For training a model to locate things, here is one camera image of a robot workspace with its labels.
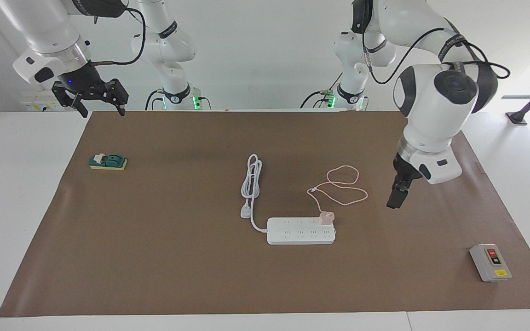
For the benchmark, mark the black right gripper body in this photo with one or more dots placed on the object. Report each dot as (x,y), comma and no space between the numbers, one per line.
(85,82)

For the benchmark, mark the white wall outlet box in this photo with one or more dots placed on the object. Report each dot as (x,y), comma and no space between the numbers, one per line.
(37,105)

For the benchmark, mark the pink charger plug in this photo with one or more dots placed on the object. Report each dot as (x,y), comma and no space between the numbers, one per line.
(326,218)

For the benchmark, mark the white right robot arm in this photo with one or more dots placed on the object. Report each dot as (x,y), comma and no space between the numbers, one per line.
(48,32)

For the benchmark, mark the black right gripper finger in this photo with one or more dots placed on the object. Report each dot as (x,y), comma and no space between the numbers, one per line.
(78,102)
(119,94)

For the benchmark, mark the white power strip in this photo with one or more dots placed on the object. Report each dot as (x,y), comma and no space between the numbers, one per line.
(299,232)

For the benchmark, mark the brown table mat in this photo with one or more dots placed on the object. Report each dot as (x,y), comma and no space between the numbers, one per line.
(154,266)

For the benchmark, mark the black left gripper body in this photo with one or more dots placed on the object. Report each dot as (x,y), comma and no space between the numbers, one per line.
(405,170)

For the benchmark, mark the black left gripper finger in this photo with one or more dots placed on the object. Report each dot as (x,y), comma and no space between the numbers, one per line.
(405,186)
(394,200)

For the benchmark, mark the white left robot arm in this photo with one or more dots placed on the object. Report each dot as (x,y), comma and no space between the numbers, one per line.
(435,101)

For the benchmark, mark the green knife switch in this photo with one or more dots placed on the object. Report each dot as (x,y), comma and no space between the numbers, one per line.
(108,162)

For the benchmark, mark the grey push button box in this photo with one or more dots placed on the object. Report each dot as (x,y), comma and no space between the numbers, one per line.
(490,263)

